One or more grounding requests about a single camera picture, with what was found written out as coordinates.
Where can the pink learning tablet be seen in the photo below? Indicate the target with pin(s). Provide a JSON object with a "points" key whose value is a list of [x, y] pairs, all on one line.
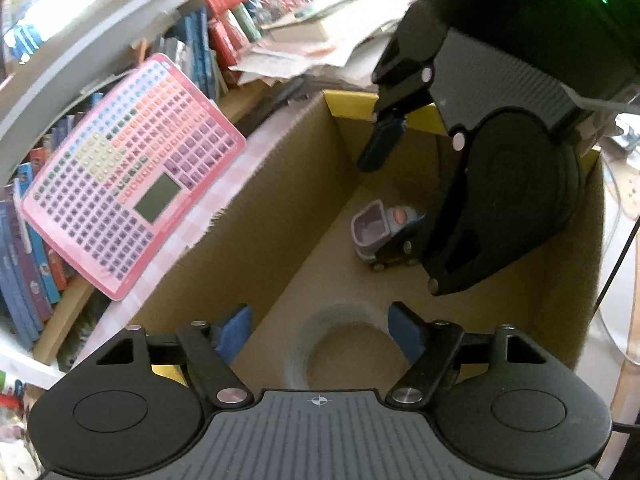
{"points": [[125, 160]]}

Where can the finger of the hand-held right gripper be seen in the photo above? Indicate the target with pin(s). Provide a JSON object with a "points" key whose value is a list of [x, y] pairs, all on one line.
{"points": [[382, 142], [450, 260]]}

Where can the yellow cardboard box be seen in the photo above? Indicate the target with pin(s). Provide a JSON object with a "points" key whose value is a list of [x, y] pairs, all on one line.
{"points": [[320, 210]]}

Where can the white bookshelf frame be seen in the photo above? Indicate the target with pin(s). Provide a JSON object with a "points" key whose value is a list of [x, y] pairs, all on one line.
{"points": [[100, 25]]}

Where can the stack of loose papers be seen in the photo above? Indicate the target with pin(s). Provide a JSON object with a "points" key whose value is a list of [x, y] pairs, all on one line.
{"points": [[310, 55]]}

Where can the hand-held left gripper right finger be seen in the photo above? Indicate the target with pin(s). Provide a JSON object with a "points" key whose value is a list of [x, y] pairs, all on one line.
{"points": [[405, 332]]}

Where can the thick beige book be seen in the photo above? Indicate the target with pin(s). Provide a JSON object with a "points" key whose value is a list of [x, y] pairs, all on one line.
{"points": [[300, 30]]}

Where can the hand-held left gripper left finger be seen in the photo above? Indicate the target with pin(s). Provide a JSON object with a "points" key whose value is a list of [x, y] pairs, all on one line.
{"points": [[235, 332]]}

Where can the row of colourful books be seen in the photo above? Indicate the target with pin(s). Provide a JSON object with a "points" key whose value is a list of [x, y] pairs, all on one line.
{"points": [[20, 270]]}

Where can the grey tape roll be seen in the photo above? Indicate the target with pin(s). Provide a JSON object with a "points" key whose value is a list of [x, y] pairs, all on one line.
{"points": [[300, 340]]}

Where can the small purple toy car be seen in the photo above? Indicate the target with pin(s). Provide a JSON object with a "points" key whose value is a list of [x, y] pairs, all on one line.
{"points": [[372, 225]]}

